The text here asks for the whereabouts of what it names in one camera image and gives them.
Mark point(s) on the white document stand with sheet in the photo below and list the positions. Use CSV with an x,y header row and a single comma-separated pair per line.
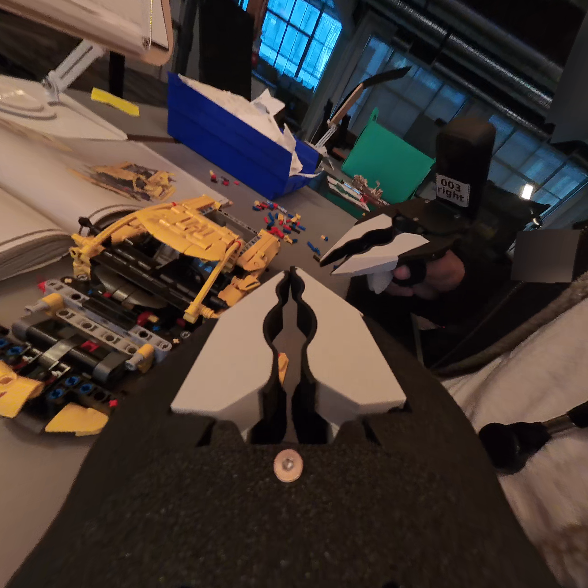
x,y
69,27

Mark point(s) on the grey desk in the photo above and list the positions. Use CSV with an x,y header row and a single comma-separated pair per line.
x,y
239,193

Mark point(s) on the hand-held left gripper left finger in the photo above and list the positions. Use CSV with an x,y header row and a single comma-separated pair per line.
x,y
225,367

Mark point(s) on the white garment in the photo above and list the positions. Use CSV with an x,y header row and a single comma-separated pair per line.
x,y
542,390

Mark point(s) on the green board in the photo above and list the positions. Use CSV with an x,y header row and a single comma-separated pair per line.
x,y
386,160

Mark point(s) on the blue plastic bin with papers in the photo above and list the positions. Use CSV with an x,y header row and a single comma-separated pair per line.
x,y
248,110

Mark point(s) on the yellow sticky note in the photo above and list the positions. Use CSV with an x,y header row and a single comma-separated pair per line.
x,y
115,102

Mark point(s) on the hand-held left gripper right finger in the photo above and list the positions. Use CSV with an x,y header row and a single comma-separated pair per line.
x,y
353,363

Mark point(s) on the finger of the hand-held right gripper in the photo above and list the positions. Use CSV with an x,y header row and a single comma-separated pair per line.
x,y
353,234
381,257

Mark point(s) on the yellow brick car model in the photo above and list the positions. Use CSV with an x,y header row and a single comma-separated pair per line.
x,y
183,239

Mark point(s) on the pile of red blue pins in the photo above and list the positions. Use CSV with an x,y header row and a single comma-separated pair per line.
x,y
280,225

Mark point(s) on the small yellow brick assembly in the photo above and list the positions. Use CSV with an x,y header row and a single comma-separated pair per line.
x,y
283,367

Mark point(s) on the person's right forearm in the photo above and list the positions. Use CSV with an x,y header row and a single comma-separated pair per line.
x,y
482,275

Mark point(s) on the silver ventilation duct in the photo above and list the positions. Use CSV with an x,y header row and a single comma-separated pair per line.
x,y
496,64

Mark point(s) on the person's right hand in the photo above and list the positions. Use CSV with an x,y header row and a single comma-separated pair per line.
x,y
445,275

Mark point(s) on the blue lit window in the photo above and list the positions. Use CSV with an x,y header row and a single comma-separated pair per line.
x,y
298,41

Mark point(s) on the open instruction booklet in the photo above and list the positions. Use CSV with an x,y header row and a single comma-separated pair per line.
x,y
46,193

